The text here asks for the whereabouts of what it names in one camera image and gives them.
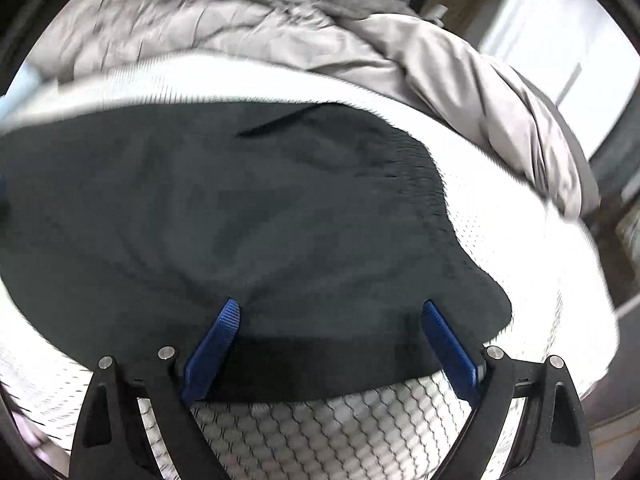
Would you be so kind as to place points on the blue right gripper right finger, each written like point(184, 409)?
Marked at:
point(552, 439)

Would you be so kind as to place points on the grey rumpled duvet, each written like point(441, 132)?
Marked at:
point(404, 58)

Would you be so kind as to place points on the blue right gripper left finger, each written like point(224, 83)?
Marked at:
point(110, 441)

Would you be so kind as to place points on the white textured mattress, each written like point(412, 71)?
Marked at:
point(543, 260)

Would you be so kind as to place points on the black pants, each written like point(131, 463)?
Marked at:
point(129, 229)

